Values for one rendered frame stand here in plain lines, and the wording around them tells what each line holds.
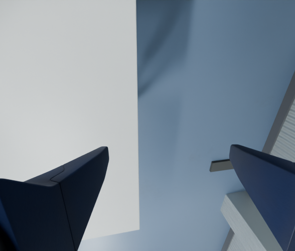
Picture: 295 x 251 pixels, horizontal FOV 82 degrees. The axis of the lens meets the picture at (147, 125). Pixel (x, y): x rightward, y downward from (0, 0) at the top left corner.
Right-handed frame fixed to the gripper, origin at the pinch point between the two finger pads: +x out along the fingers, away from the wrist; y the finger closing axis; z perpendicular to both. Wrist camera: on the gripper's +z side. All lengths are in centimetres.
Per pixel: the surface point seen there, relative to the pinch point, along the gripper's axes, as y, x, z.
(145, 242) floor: 12, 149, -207
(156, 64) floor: -3, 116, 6
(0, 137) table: 29.5, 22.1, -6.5
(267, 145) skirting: -114, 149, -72
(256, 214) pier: -107, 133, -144
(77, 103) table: 14.8, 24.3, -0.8
